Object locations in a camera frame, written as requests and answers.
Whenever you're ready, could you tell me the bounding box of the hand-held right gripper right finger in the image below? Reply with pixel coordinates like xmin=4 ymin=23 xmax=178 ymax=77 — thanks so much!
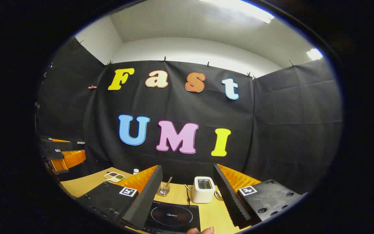
xmin=213 ymin=163 xmax=308 ymax=229

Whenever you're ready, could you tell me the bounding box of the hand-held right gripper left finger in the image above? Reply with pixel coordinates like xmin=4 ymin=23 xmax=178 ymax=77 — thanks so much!
xmin=77 ymin=165 xmax=163 ymax=230

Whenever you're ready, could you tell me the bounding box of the black induction cooktop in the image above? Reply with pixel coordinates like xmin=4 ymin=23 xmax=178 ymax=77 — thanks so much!
xmin=143 ymin=201 xmax=201 ymax=234

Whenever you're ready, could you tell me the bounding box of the white toaster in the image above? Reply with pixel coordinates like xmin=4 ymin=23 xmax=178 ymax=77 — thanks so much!
xmin=192 ymin=176 xmax=216 ymax=204

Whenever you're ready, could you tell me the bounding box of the sectioned dish of beans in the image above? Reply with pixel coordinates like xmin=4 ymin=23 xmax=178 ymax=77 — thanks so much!
xmin=104 ymin=171 xmax=125 ymax=183

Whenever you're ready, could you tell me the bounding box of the row of black cloth clips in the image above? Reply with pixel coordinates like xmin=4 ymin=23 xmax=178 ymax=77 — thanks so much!
xmin=77 ymin=39 xmax=296 ymax=80

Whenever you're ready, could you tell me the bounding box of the small ceiling light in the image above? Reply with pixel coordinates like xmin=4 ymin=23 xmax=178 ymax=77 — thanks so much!
xmin=306 ymin=48 xmax=323 ymax=61

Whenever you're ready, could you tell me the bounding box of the long ceiling light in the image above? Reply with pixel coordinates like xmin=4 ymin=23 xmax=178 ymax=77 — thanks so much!
xmin=197 ymin=0 xmax=275 ymax=24

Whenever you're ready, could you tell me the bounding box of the wire mesh utensil holder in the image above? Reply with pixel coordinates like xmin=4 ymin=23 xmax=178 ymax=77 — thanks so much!
xmin=156 ymin=182 xmax=171 ymax=197

